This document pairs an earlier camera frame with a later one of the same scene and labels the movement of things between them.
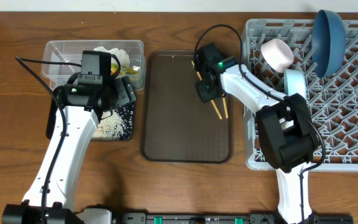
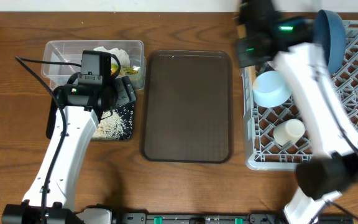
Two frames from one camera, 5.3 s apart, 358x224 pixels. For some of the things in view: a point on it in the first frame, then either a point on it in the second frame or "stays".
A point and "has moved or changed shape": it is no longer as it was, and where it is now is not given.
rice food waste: [115, 124] stays
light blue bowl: [294, 82] has moved or changed shape
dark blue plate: [328, 43] stays
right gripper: [204, 95] → [248, 59]
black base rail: [227, 218] stays
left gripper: [126, 91] stays
